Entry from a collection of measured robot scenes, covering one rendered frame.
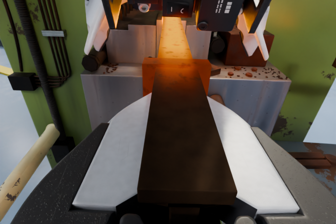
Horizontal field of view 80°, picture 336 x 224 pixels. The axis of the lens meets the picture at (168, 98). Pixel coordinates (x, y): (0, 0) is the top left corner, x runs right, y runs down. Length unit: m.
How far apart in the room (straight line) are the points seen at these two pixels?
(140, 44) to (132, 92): 0.09
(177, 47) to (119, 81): 0.20
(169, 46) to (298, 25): 0.47
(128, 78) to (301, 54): 0.47
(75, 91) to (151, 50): 0.33
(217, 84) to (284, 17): 0.29
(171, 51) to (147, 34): 0.22
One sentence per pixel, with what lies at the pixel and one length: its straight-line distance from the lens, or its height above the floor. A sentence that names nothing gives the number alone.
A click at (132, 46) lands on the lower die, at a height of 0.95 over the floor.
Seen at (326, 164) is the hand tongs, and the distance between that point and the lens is 0.61.
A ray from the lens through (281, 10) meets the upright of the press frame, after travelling 0.60.
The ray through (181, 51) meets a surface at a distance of 0.18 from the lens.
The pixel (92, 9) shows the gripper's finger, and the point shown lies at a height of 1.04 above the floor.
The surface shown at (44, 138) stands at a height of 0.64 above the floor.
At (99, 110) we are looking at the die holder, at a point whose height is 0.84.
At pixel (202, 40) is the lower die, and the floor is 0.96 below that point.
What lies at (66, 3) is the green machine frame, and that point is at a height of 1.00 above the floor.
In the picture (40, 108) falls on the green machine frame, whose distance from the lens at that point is 0.75.
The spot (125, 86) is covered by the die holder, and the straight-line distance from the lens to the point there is 0.38.
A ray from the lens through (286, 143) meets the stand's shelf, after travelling 0.63.
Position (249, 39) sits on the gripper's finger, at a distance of 0.20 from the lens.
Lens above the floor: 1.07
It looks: 31 degrees down
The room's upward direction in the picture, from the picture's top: 2 degrees clockwise
